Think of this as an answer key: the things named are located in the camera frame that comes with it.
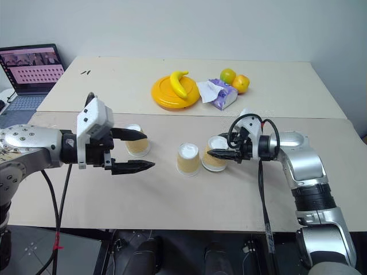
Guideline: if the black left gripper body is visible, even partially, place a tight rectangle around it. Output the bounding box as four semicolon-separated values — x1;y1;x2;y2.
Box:
85;128;116;172

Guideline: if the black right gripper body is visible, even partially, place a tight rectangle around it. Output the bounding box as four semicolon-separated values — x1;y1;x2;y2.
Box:
228;127;261;164

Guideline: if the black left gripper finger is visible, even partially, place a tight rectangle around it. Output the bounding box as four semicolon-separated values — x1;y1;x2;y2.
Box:
110;127;149;142
111;160;156;176

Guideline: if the yellow paper cup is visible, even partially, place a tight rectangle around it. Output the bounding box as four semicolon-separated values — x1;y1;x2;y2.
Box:
201;136;231;172
176;142;200;177
124;123;151;157

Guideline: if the purple tissue pack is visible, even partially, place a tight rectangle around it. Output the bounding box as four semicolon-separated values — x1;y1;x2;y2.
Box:
196;78;239;112

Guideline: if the yellow round plate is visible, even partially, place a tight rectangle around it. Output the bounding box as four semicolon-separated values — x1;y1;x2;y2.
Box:
150;74;201;111

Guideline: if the orange citrus fruit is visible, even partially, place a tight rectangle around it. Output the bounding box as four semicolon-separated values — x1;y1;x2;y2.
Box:
231;74;251;95

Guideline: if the green-orange citrus fruit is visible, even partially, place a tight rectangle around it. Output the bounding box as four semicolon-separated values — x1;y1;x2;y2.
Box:
219;68;237;85

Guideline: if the yellow banana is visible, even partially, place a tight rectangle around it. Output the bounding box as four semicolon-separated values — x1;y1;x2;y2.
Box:
169;70;190;100

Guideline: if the dark rounded shape under table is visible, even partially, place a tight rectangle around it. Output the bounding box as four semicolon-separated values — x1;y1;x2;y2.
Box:
204;241;231;275
114;229;165;275

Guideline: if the grey open laptop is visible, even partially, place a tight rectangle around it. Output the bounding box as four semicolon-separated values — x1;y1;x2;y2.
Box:
0;43;68;121

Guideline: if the white object beside laptop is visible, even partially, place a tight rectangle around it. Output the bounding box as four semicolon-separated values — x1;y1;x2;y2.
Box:
0;88;17;116

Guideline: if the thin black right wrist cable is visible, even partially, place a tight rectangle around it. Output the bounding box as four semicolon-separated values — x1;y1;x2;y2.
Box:
228;113;265;150

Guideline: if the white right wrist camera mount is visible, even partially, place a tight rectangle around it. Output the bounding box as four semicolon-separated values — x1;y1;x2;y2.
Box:
239;108;264;139

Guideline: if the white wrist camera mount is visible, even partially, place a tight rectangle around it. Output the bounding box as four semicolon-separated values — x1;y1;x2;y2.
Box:
239;108;264;139
76;98;116;170

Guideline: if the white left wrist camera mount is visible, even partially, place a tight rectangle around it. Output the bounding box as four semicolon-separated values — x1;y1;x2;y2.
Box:
76;98;116;170

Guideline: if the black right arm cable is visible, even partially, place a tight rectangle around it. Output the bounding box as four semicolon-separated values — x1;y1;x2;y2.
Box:
257;118;280;256

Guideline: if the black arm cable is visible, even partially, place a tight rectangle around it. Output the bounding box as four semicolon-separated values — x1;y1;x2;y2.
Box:
40;168;62;238
36;163;73;275
257;118;280;256

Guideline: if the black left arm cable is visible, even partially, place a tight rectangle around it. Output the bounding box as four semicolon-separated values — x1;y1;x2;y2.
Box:
36;163;73;275
40;168;62;238

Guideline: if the black table frame leg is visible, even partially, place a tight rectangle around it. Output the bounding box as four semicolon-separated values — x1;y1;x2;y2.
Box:
92;228;117;275

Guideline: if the red tape on cable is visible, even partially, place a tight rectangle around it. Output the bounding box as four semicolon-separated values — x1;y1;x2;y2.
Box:
53;231;65;250

